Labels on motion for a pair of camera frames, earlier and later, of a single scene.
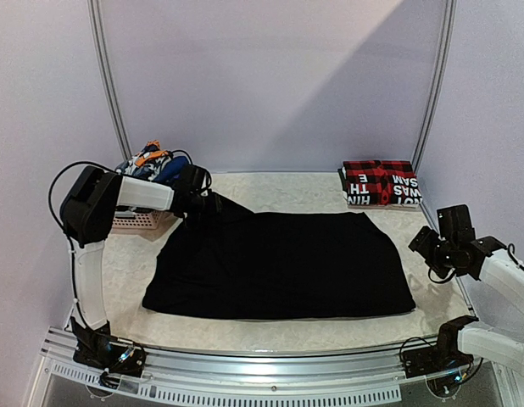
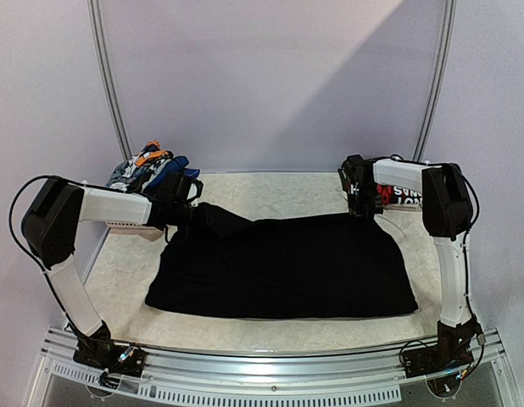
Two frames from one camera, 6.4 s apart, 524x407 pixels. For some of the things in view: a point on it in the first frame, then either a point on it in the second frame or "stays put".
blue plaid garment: (173, 169) stays put
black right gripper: (420, 241) → (355, 208)
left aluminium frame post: (96, 19) stays put
